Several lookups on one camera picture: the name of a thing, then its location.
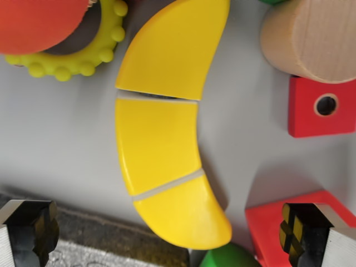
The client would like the natural wooden cylinder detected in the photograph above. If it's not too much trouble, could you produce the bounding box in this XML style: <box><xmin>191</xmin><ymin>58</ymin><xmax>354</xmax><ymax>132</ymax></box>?
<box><xmin>260</xmin><ymin>0</ymin><xmax>356</xmax><ymax>85</ymax></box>

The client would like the green wooden cylinder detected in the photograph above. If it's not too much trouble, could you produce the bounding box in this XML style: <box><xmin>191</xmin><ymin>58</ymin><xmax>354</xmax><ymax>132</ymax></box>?
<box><xmin>198</xmin><ymin>243</ymin><xmax>264</xmax><ymax>267</ymax></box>

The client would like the red square wooden nut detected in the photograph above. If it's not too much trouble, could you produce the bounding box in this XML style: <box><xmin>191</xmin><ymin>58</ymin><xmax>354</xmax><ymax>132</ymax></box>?
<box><xmin>288</xmin><ymin>76</ymin><xmax>356</xmax><ymax>139</ymax></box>

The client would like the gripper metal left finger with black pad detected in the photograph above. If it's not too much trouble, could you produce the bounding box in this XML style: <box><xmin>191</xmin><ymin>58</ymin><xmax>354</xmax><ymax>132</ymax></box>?
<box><xmin>0</xmin><ymin>199</ymin><xmax>60</xmax><ymax>267</ymax></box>

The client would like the yellow wooden sliced banana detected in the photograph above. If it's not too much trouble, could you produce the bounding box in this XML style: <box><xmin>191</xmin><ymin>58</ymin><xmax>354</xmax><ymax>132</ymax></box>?
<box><xmin>115</xmin><ymin>0</ymin><xmax>233</xmax><ymax>250</ymax></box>

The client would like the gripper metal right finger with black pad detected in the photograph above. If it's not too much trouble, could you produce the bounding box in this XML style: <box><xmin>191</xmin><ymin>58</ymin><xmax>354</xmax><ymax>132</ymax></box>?
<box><xmin>279</xmin><ymin>202</ymin><xmax>356</xmax><ymax>267</ymax></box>

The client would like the orange foam ball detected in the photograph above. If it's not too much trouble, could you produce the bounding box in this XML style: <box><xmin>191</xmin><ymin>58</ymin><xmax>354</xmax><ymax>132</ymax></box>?
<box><xmin>0</xmin><ymin>0</ymin><xmax>90</xmax><ymax>56</ymax></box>

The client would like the large red wooden block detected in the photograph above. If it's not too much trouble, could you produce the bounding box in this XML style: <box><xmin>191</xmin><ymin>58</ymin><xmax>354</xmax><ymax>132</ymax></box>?
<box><xmin>244</xmin><ymin>190</ymin><xmax>356</xmax><ymax>267</ymax></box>

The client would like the yellow-green spiky rubber ring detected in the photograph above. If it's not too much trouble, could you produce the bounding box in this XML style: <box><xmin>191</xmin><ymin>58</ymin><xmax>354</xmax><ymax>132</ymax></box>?
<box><xmin>4</xmin><ymin>0</ymin><xmax>129</xmax><ymax>82</ymax></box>

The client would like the grey plastic bin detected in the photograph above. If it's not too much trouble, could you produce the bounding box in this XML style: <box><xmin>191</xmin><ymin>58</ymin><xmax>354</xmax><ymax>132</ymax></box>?
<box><xmin>0</xmin><ymin>0</ymin><xmax>356</xmax><ymax>267</ymax></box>

